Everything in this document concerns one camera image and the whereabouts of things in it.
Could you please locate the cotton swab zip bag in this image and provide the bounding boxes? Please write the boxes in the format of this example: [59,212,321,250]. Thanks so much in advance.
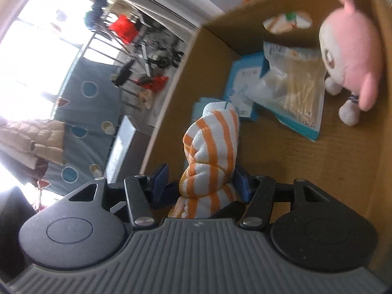
[245,43,326,141]

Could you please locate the blue checkered towel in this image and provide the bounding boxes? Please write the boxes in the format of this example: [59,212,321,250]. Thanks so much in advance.
[191,97,221,123]

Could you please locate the pink plush toy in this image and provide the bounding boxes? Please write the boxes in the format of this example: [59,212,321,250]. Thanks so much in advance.
[319,0,384,126]

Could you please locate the blue bandage box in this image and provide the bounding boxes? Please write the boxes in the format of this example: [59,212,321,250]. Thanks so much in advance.
[222,52,269,122]

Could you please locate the orange striped white towel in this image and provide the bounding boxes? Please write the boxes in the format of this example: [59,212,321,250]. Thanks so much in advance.
[168,102,239,219]

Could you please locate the brown cardboard box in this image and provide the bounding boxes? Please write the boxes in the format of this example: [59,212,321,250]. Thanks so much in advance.
[139,0,392,221]

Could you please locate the grey blue cat tent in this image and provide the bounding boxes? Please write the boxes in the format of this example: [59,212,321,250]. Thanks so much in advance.
[43,58,122,196]

